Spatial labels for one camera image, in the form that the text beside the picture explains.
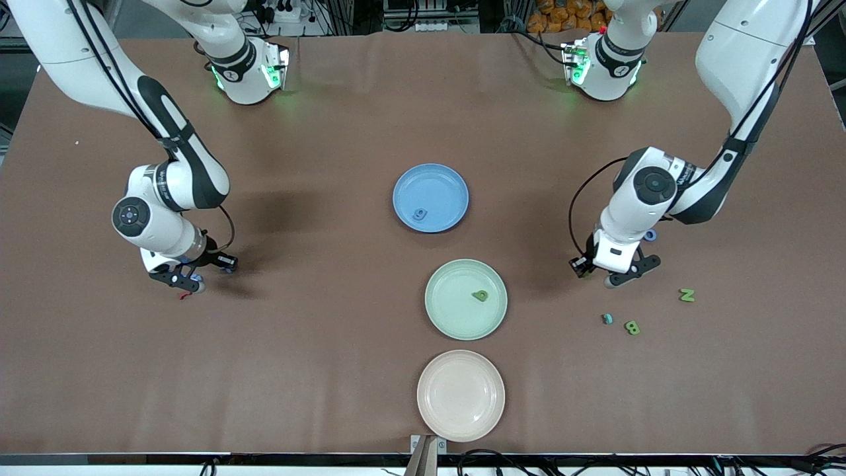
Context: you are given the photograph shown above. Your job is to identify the brown table cover sheet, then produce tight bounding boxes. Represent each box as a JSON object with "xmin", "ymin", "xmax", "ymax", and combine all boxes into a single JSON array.
[{"xmin": 0, "ymin": 32, "xmax": 846, "ymax": 456}]

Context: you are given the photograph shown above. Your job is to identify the black right camera mount bracket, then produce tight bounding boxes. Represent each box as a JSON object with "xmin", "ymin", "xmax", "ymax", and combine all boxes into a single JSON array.
[{"xmin": 148, "ymin": 260, "xmax": 206, "ymax": 294}]

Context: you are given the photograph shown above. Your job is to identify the black left camera mount bracket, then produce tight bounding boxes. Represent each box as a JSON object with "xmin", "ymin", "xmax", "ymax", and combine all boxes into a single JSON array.
[{"xmin": 605, "ymin": 254, "xmax": 661, "ymax": 288}]

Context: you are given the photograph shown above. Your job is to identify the black left base cable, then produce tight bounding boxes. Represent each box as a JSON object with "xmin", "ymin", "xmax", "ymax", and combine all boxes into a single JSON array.
[{"xmin": 512, "ymin": 30, "xmax": 569, "ymax": 63}]

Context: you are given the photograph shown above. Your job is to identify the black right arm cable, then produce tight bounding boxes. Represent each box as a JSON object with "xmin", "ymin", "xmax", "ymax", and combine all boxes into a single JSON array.
[{"xmin": 66, "ymin": 0, "xmax": 237, "ymax": 260}]

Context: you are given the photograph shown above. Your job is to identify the pale pink plate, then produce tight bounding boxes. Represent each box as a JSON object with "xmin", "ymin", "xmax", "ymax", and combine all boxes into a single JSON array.
[{"xmin": 416, "ymin": 349, "xmax": 506, "ymax": 443}]

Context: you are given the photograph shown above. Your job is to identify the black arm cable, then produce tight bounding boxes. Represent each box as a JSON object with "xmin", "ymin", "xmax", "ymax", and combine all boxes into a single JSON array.
[
  {"xmin": 66, "ymin": 0, "xmax": 237, "ymax": 260},
  {"xmin": 568, "ymin": 0, "xmax": 815, "ymax": 262}
]

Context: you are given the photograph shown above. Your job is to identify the orange packaged items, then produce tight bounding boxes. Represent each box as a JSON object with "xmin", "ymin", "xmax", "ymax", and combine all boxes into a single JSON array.
[{"xmin": 527, "ymin": 0, "xmax": 610, "ymax": 34}]

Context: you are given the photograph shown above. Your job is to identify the silver table edge bracket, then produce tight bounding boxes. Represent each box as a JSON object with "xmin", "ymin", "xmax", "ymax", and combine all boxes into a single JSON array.
[{"xmin": 410, "ymin": 434, "xmax": 448, "ymax": 457}]

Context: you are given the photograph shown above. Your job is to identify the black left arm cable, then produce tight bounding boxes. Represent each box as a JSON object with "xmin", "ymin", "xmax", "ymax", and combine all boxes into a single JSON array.
[{"xmin": 568, "ymin": 0, "xmax": 815, "ymax": 262}]

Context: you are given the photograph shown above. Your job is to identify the black cables below table edge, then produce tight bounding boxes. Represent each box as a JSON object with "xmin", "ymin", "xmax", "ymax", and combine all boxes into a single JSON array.
[{"xmin": 456, "ymin": 444, "xmax": 846, "ymax": 476}]

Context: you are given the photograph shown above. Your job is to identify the blue plate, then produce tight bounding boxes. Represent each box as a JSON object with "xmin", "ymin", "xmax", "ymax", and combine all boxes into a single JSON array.
[{"xmin": 393, "ymin": 163, "xmax": 470, "ymax": 234}]

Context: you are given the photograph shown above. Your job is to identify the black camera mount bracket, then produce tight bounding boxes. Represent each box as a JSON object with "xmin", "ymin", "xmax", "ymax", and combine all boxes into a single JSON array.
[
  {"xmin": 605, "ymin": 254, "xmax": 661, "ymax": 288},
  {"xmin": 148, "ymin": 260, "xmax": 206, "ymax": 294}
]

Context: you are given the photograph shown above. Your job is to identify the light green plate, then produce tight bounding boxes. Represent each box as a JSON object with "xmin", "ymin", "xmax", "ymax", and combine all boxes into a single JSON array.
[{"xmin": 424, "ymin": 258, "xmax": 508, "ymax": 341}]

